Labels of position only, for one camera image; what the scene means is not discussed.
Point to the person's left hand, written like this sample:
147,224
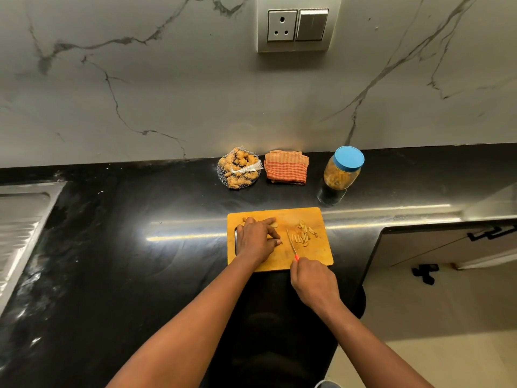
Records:
252,242

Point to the person's right hand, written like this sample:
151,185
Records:
315,284

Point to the person's right fingers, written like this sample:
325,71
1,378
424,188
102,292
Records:
297,270

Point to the person's left thumb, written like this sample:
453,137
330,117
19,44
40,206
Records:
274,241

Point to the person's left middle finger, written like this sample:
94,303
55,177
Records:
251,222

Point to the person's left forearm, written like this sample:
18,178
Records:
190,327

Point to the person's right forearm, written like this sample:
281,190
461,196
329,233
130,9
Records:
363,347

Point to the wooden cutting board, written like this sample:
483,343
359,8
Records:
311,258

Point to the pile of chopped ginger pieces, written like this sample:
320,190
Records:
303,234

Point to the net bag of ginger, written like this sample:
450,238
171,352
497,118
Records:
239,168

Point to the orange checked cloth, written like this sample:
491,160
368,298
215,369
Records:
286,167

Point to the glass jar with blue lid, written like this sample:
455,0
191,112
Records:
342,173

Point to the grey shoe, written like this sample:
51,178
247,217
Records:
328,384

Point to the white cabinet door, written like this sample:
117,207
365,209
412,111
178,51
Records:
444,246

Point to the steel sink drainboard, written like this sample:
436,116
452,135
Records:
20,230

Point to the wall socket and switch plate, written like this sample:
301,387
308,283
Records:
298,23

